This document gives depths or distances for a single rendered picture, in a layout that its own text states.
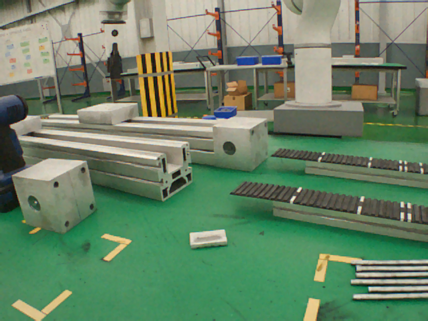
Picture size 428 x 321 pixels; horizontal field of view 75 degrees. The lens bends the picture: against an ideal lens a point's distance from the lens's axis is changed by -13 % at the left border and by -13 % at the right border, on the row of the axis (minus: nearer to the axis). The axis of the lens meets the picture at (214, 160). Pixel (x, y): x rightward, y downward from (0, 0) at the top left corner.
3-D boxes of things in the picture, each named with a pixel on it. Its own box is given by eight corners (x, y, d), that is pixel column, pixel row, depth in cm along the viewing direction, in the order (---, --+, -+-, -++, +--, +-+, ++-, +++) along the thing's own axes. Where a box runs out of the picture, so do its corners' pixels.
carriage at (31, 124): (44, 136, 92) (40, 116, 90) (13, 147, 83) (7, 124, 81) (22, 134, 100) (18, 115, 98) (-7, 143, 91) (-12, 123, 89)
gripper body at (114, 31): (128, 19, 82) (128, 58, 88) (124, 18, 91) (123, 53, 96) (101, 19, 80) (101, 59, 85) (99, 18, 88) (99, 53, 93)
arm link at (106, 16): (130, 12, 82) (130, 22, 83) (126, 11, 89) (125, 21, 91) (99, 11, 79) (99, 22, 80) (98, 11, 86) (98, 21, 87)
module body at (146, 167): (192, 181, 65) (188, 141, 62) (162, 202, 57) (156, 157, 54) (16, 148, 105) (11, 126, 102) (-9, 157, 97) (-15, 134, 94)
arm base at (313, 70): (285, 102, 112) (283, 51, 107) (337, 102, 108) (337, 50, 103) (284, 108, 95) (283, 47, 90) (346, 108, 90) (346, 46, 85)
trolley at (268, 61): (289, 130, 404) (287, 51, 371) (290, 142, 354) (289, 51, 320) (212, 130, 427) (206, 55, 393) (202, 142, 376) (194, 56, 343)
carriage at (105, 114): (140, 124, 95) (137, 103, 92) (114, 134, 86) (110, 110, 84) (106, 123, 103) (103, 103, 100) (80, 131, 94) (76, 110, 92)
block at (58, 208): (105, 203, 57) (95, 156, 54) (63, 234, 47) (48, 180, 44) (68, 198, 61) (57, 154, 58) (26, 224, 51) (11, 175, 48)
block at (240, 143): (271, 154, 78) (271, 116, 74) (251, 172, 68) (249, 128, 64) (239, 150, 82) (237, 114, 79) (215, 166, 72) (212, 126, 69)
